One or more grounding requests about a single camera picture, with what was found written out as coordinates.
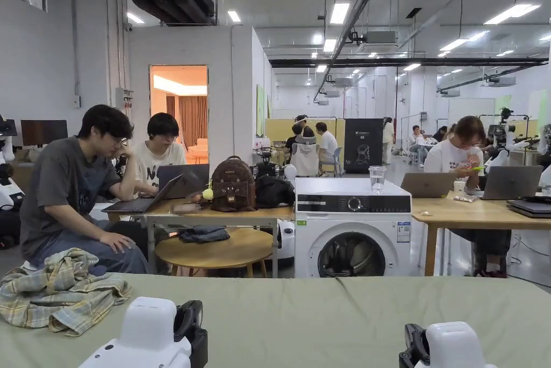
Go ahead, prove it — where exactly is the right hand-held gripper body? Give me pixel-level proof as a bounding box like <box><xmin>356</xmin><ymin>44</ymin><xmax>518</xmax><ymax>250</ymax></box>
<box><xmin>398</xmin><ymin>321</ymin><xmax>499</xmax><ymax>368</ymax></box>

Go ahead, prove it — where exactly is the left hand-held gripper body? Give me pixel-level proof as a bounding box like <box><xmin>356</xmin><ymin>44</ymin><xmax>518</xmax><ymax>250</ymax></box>
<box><xmin>79</xmin><ymin>296</ymin><xmax>209</xmax><ymax>368</ymax></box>

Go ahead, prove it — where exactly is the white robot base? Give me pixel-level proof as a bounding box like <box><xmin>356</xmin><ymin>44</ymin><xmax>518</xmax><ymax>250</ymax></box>
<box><xmin>275</xmin><ymin>218</ymin><xmax>296</xmax><ymax>264</ymax></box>

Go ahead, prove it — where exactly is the round wooden low table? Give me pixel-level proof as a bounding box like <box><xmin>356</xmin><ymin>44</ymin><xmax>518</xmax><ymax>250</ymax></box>
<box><xmin>153</xmin><ymin>225</ymin><xmax>276</xmax><ymax>278</ymax></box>

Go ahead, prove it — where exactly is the plaid yellow grey shirt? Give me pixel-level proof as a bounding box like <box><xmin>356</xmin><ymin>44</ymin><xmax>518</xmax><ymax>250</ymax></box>
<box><xmin>0</xmin><ymin>247</ymin><xmax>132</xmax><ymax>338</ymax></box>

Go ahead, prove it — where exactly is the bed with pale green sheet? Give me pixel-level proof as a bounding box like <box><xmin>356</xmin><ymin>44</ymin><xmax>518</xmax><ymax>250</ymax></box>
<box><xmin>0</xmin><ymin>272</ymin><xmax>551</xmax><ymax>368</ymax></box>

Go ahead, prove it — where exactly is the white washing machine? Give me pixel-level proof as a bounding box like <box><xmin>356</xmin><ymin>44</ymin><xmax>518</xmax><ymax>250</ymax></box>
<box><xmin>294</xmin><ymin>165</ymin><xmax>414</xmax><ymax>279</ymax></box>

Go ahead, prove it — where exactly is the long wooden table with laptops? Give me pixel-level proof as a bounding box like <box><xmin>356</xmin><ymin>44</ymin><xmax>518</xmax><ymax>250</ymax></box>
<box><xmin>400</xmin><ymin>165</ymin><xmax>551</xmax><ymax>277</ymax></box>

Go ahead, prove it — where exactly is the white office chair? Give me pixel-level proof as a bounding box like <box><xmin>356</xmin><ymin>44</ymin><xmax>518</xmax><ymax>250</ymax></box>
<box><xmin>289</xmin><ymin>134</ymin><xmax>320</xmax><ymax>179</ymax></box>

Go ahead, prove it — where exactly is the black standing display panel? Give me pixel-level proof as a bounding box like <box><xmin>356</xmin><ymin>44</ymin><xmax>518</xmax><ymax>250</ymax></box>
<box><xmin>343</xmin><ymin>118</ymin><xmax>384</xmax><ymax>175</ymax></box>

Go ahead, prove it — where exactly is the group of people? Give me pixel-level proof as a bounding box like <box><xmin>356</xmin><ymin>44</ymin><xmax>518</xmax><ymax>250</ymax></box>
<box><xmin>284</xmin><ymin>114</ymin><xmax>342</xmax><ymax>178</ymax></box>
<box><xmin>406</xmin><ymin>124</ymin><xmax>449</xmax><ymax>166</ymax></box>

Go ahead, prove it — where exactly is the white robot with black head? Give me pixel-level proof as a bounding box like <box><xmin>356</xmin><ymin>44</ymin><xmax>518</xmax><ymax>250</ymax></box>
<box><xmin>485</xmin><ymin>107</ymin><xmax>539</xmax><ymax>171</ymax></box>

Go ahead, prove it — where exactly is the black monitor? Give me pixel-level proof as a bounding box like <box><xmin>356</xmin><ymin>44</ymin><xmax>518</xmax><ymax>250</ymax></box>
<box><xmin>20</xmin><ymin>119</ymin><xmax>69</xmax><ymax>147</ymax></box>

